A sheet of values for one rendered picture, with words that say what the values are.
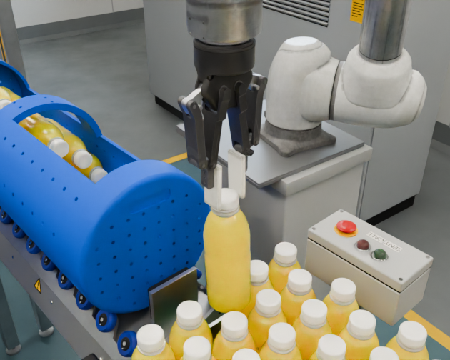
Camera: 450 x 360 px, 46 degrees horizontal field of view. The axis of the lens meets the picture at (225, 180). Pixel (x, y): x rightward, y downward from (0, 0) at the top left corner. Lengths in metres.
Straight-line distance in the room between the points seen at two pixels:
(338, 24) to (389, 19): 1.30
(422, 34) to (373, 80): 1.28
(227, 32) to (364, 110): 0.78
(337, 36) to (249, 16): 1.93
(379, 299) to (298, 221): 0.53
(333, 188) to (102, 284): 0.77
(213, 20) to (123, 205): 0.39
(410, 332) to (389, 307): 0.13
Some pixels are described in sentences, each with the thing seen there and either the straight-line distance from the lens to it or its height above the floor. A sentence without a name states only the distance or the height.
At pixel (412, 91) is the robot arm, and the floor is 1.21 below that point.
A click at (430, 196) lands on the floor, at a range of 3.29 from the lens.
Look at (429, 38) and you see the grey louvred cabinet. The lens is 2.62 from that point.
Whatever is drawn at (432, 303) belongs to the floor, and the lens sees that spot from 2.57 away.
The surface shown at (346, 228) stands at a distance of 0.99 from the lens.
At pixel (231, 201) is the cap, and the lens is 0.74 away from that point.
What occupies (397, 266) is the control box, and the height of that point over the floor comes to 1.10.
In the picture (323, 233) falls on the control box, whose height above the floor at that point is 1.10.
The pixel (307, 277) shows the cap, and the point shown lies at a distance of 0.89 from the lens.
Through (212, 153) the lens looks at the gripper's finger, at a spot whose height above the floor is 1.36.
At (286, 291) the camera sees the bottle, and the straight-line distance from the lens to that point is 0.90.
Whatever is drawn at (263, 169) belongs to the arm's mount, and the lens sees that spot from 1.33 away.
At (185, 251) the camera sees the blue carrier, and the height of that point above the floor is 1.04.
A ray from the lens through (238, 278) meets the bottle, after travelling 0.81.
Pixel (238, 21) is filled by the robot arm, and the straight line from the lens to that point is 0.61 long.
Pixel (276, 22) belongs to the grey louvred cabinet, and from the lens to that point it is 2.83.
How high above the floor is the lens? 1.69
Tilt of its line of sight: 32 degrees down
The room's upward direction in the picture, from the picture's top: straight up
